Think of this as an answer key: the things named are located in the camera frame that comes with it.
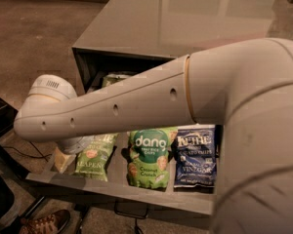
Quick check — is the front blue Kettle chip bag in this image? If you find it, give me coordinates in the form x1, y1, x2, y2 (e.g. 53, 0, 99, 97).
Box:
172, 124, 217, 188

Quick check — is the brown laced shoe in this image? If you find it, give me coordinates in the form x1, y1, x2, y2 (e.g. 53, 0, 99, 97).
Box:
19, 210, 70, 234

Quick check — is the front green Dang chip bag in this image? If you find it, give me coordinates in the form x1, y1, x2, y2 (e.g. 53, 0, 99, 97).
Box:
127, 127, 178, 189

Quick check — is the back green Kettle chip bag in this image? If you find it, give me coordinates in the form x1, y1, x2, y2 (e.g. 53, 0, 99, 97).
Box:
102, 74, 128, 88

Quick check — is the grey counter cabinet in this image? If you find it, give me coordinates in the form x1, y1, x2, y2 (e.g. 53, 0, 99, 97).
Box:
73, 0, 293, 89

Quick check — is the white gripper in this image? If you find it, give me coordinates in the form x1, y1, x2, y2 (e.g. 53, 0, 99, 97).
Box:
54, 136, 94, 174

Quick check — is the black floor cable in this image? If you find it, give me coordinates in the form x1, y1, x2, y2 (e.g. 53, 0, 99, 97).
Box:
2, 141, 53, 163

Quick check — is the black drawer handle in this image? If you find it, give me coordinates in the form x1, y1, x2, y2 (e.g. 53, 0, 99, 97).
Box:
113, 201, 149, 219

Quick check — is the open grey top drawer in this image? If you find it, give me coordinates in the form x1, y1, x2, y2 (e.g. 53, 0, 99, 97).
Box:
15, 72, 214, 229

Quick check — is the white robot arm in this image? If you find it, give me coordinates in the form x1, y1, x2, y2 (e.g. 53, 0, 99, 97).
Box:
14, 38, 293, 234

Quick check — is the green jalapeno chip bag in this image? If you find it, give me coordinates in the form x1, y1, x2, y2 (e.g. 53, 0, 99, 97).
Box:
74, 134, 118, 181

